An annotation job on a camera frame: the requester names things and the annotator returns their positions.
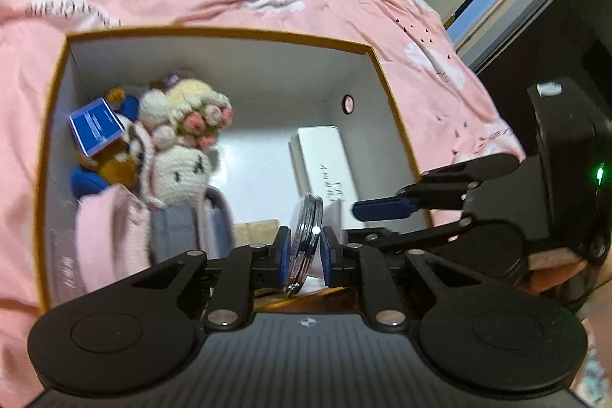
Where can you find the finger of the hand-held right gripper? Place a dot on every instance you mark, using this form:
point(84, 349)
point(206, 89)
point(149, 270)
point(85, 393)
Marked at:
point(430, 236)
point(382, 208)

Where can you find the white crochet sheep doll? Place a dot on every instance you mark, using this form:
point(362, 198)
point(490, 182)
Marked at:
point(181, 169)

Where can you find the white rectangular box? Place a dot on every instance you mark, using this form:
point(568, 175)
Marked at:
point(320, 159)

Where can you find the pink mini backpack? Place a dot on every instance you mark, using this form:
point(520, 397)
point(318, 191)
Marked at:
point(110, 236)

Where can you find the dark wardrobe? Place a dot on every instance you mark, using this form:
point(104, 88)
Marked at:
point(573, 30)

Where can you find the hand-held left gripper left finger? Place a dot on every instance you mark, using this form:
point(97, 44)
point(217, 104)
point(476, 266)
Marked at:
point(285, 260)

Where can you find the blue paper tag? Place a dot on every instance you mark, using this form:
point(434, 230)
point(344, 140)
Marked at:
point(95, 126)

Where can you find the grey small bag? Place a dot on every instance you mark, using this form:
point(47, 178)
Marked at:
point(172, 236)

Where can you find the orange cardboard box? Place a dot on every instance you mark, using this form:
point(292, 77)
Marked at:
point(215, 68)

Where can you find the olive small box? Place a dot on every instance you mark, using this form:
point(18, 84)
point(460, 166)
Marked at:
point(258, 232)

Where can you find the brown sailor plush toy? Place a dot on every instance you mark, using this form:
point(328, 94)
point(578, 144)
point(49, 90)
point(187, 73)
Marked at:
point(114, 166)

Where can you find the person's right hand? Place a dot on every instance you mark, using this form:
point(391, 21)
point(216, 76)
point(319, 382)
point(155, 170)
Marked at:
point(554, 274)

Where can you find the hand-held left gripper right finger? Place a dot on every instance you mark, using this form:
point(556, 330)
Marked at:
point(327, 260)

